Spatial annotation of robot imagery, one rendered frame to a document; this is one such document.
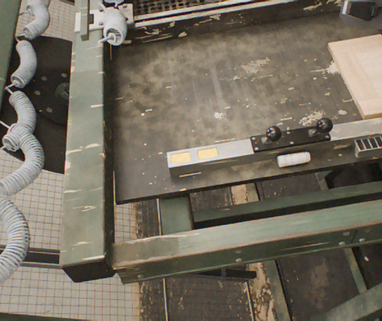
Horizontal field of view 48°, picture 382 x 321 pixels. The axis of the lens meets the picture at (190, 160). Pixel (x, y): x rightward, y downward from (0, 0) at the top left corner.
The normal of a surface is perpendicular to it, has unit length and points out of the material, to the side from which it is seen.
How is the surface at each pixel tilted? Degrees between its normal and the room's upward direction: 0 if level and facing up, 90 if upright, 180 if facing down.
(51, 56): 90
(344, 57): 57
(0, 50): 90
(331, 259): 0
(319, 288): 0
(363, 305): 0
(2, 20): 90
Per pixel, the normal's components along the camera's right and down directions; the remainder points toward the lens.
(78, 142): -0.11, -0.59
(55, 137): 0.44, -0.58
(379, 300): -0.89, -0.18
